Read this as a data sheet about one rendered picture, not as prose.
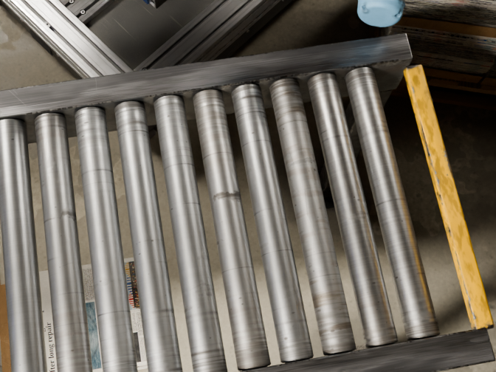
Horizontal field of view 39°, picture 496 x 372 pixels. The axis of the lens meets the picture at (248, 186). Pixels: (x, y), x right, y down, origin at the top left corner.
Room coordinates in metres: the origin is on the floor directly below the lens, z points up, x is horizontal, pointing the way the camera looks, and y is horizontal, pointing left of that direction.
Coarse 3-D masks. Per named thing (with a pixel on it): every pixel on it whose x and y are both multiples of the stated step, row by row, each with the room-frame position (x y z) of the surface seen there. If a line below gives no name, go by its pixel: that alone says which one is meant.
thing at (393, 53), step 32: (192, 64) 0.53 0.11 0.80; (224, 64) 0.54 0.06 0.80; (256, 64) 0.54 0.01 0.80; (288, 64) 0.55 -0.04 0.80; (320, 64) 0.56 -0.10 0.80; (352, 64) 0.56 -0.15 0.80; (384, 64) 0.57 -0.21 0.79; (0, 96) 0.44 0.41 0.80; (32, 96) 0.44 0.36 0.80; (64, 96) 0.45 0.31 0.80; (96, 96) 0.46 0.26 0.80; (128, 96) 0.46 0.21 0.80; (160, 96) 0.47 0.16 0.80; (192, 96) 0.48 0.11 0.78; (224, 96) 0.50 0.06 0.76; (32, 128) 0.41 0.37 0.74
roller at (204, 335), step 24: (168, 96) 0.47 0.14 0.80; (168, 120) 0.43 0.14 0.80; (168, 144) 0.39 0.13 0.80; (168, 168) 0.35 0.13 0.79; (192, 168) 0.35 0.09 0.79; (168, 192) 0.31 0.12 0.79; (192, 192) 0.31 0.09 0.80; (192, 216) 0.27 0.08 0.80; (192, 240) 0.24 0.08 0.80; (192, 264) 0.20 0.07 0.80; (192, 288) 0.16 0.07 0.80; (192, 312) 0.13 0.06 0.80; (216, 312) 0.13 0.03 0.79; (192, 336) 0.09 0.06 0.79; (216, 336) 0.10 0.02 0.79; (192, 360) 0.06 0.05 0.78; (216, 360) 0.06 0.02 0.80
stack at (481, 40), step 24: (408, 0) 0.91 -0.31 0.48; (432, 0) 0.91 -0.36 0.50; (456, 0) 0.90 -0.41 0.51; (480, 0) 0.90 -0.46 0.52; (480, 24) 0.91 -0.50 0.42; (432, 48) 0.91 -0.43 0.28; (456, 48) 0.91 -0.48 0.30; (480, 48) 0.91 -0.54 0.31; (480, 72) 0.91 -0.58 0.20; (408, 96) 0.91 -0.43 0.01; (432, 96) 0.91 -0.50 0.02; (456, 96) 0.92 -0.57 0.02
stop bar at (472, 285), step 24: (408, 72) 0.55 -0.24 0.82; (432, 120) 0.47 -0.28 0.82; (432, 144) 0.43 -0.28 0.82; (432, 168) 0.39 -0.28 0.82; (456, 192) 0.35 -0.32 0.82; (456, 216) 0.31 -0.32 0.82; (456, 240) 0.28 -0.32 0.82; (456, 264) 0.24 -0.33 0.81; (480, 288) 0.21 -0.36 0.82; (480, 312) 0.17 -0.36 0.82
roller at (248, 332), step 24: (216, 96) 0.48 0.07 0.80; (216, 120) 0.44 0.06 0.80; (216, 144) 0.40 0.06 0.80; (216, 168) 0.35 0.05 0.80; (216, 192) 0.32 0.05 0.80; (216, 216) 0.28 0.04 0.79; (240, 216) 0.28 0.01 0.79; (216, 240) 0.24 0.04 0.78; (240, 240) 0.24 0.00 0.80; (240, 264) 0.21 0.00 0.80; (240, 288) 0.17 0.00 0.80; (240, 312) 0.14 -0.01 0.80; (240, 336) 0.10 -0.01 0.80; (264, 336) 0.11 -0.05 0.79; (240, 360) 0.07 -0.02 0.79; (264, 360) 0.07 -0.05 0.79
